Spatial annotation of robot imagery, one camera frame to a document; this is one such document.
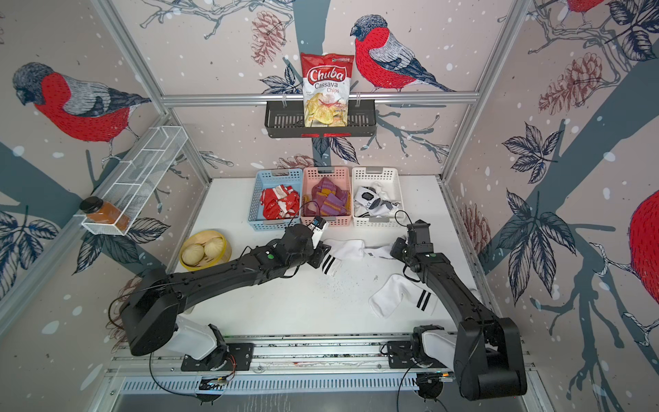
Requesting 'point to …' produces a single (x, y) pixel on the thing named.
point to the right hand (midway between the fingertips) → (396, 243)
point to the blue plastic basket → (271, 178)
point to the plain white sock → (387, 297)
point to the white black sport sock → (369, 198)
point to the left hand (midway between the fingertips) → (331, 242)
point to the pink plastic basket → (341, 176)
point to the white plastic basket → (388, 182)
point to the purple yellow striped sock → (327, 199)
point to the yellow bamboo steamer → (203, 249)
